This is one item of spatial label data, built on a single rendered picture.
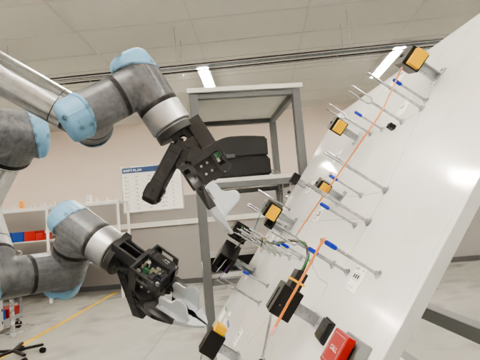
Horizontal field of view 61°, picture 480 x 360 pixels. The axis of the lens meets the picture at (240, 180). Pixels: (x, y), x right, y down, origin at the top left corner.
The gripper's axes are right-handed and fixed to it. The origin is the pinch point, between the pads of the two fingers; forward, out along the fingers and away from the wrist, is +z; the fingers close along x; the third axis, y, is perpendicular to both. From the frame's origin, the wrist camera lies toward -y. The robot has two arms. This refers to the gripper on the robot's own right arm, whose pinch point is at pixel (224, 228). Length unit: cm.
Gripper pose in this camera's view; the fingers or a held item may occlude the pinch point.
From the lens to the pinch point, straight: 74.2
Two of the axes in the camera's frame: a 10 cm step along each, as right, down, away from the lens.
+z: 5.5, 8.4, 0.1
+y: 8.3, -5.4, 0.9
